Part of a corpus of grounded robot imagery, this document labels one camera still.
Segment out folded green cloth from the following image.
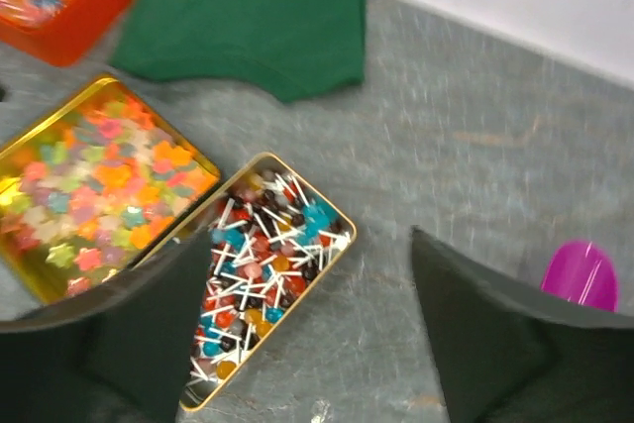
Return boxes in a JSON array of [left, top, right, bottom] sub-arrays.
[[110, 0, 367, 103]]

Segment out gold tin with star candies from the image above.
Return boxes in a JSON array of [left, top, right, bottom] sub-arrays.
[[1, 75, 221, 304]]

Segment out gold tin with lollipops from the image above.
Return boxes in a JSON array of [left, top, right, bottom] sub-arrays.
[[177, 153, 357, 412]]

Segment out magenta plastic scoop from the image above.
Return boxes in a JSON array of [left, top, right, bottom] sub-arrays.
[[540, 240, 619, 313]]

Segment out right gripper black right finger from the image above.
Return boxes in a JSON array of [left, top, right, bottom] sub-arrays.
[[410, 228, 633, 422]]

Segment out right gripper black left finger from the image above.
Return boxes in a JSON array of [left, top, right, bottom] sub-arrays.
[[1, 232, 211, 422]]

